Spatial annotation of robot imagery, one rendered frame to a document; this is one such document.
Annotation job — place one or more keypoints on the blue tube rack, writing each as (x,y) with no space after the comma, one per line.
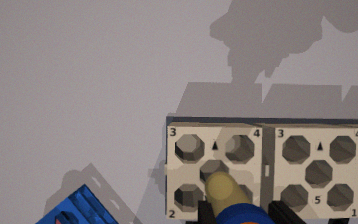
(77,207)

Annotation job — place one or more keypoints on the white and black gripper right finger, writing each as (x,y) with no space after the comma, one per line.
(280,213)

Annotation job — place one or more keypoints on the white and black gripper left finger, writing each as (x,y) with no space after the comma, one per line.
(205,214)

